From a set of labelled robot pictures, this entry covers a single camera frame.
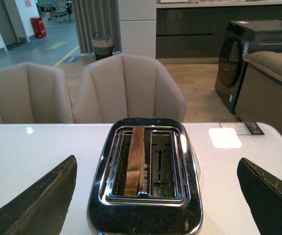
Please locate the silver two-slot toaster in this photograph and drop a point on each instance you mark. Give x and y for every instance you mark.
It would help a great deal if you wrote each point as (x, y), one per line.
(170, 202)

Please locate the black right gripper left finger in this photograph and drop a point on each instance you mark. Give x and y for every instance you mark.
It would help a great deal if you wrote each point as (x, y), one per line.
(41, 209)

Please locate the slice of bread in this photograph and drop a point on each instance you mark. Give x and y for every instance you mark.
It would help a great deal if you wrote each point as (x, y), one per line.
(136, 159)

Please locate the beige chair on right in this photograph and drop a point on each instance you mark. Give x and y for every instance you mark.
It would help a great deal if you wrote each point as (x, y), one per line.
(127, 86)

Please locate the beige chair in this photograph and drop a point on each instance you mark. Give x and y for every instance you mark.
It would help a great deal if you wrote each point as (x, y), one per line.
(127, 86)
(34, 93)

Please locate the woven laundry basket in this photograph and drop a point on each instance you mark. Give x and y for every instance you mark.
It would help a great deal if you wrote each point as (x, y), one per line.
(102, 45)

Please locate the beige chair on left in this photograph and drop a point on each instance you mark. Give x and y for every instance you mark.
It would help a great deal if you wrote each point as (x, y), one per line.
(34, 93)

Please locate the dark grey kitchen counter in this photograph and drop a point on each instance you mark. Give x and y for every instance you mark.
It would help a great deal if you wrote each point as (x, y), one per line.
(197, 30)

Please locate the white drawer cabinet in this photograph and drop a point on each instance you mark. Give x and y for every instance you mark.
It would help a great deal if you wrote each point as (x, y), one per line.
(137, 22)

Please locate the grey pleated curtain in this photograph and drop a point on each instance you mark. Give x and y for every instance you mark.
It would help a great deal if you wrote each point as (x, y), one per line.
(92, 16)

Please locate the grey floor mat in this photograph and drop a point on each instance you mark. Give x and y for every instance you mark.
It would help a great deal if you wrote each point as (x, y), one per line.
(71, 59)

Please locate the black label card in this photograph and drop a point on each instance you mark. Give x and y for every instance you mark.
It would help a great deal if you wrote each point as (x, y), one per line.
(253, 128)

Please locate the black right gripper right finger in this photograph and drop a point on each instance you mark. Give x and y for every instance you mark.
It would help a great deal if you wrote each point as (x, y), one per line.
(263, 194)

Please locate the red bin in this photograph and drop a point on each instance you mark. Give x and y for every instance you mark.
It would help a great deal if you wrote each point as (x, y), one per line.
(38, 27)

